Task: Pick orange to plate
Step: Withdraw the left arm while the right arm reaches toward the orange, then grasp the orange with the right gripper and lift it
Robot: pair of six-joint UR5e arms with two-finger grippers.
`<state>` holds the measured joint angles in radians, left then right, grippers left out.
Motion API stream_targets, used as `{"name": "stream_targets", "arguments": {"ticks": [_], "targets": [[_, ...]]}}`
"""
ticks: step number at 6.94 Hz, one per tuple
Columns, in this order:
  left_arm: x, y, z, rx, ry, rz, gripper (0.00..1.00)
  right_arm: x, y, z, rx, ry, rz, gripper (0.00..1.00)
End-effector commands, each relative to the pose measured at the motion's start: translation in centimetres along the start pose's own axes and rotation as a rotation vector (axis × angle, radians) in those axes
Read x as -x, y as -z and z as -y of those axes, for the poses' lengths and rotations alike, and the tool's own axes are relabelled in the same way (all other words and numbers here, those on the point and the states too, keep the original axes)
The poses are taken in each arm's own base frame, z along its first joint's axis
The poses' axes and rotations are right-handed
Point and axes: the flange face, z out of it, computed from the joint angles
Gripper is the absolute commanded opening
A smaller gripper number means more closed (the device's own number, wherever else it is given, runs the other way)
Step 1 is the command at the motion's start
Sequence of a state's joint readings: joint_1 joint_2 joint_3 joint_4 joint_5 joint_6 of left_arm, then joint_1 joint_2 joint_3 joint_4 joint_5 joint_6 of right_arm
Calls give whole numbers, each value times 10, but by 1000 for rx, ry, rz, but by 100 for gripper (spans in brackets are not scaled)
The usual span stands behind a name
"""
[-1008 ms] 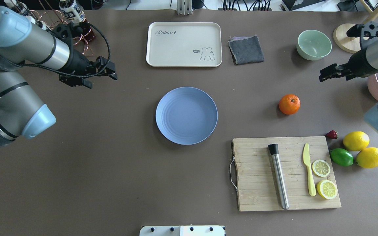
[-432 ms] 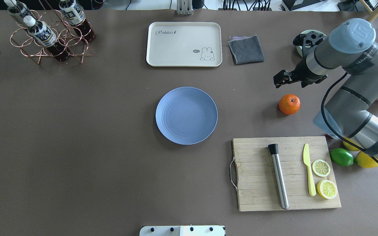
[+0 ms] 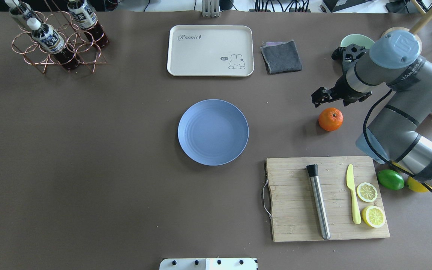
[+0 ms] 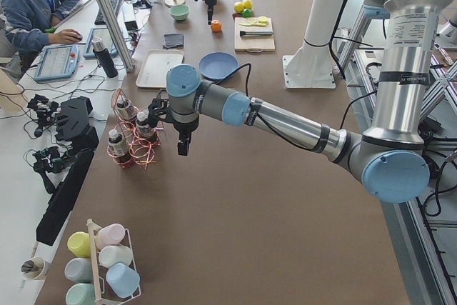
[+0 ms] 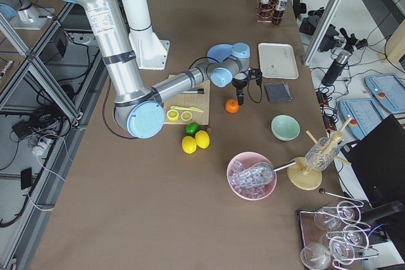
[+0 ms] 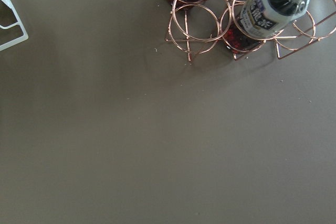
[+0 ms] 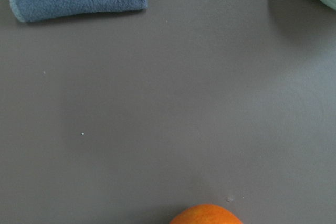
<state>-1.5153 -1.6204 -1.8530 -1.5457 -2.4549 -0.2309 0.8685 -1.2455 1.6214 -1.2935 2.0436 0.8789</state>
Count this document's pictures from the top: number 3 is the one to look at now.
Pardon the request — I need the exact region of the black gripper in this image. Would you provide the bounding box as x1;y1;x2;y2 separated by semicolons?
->
311;75;372;108

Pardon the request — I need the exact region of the orange fruit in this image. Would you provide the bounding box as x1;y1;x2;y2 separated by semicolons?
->
318;108;344;131

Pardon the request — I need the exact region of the blue round plate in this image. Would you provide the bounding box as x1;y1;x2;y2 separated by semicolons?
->
177;99;250;166

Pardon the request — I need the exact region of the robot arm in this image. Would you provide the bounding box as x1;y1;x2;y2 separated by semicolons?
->
311;30;432;188

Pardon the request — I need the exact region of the grey folded cloth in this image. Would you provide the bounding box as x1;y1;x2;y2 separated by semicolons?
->
260;40;302;75

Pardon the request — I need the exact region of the green bowl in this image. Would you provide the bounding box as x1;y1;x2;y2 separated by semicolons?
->
340;34;374;49

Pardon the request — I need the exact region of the steel muddler black tip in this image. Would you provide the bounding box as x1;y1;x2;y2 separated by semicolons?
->
306;164;331;240

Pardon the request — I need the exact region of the yellow plastic knife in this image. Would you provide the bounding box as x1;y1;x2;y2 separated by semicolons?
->
346;164;362;224

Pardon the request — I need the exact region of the green lime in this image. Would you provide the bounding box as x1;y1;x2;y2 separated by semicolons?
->
376;169;405;191

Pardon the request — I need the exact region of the lemon half beside knife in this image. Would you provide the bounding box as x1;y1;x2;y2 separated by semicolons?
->
355;182;378;203

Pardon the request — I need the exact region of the cream rabbit tray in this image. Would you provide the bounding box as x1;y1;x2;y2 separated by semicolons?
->
166;25;254;77

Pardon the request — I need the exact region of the wooden cutting board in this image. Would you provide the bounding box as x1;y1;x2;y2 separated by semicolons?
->
265;156;390;242

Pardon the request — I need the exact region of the yellow lemon outer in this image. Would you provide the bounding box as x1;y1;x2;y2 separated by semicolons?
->
406;176;430;193

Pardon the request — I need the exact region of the lemon half near board edge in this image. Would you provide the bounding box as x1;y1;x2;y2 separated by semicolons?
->
361;205;386;228

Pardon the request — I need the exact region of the wooden cup stand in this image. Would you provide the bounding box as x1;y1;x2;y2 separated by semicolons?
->
381;0;432;37

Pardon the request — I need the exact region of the tea bottle middle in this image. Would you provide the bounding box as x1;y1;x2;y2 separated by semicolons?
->
67;0;109;48

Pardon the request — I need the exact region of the tea bottle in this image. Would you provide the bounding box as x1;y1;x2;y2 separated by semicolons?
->
26;18;79;70
5;0;41;28
67;0;109;48

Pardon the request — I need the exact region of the tea bottle front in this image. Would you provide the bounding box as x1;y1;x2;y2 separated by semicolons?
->
26;18;79;70

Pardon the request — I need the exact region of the tea bottle back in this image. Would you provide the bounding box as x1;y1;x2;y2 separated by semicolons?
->
5;0;41;28

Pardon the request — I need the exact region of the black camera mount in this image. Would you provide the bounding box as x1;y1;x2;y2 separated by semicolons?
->
331;44;368;74

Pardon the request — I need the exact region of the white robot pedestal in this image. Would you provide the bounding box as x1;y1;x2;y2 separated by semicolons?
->
159;258;258;270

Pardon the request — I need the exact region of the copper wire bottle rack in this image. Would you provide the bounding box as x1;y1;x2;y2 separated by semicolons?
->
11;0;107;74

